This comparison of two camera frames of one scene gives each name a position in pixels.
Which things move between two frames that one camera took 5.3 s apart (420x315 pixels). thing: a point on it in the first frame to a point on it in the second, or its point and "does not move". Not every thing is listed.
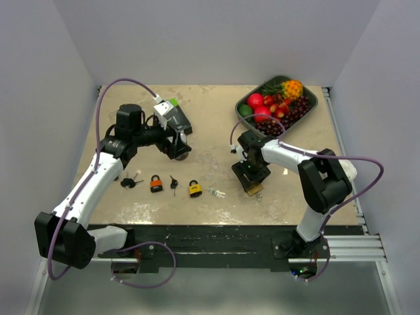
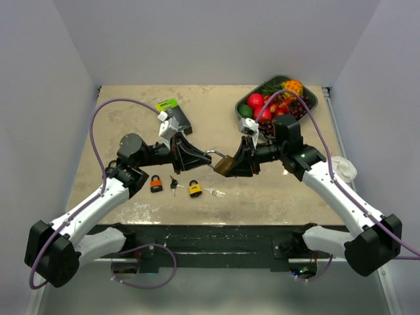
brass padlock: (256, 189) to (224, 165)
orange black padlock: (155, 184) does not move
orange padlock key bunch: (174, 185) does not move
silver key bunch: (216, 193) does not move
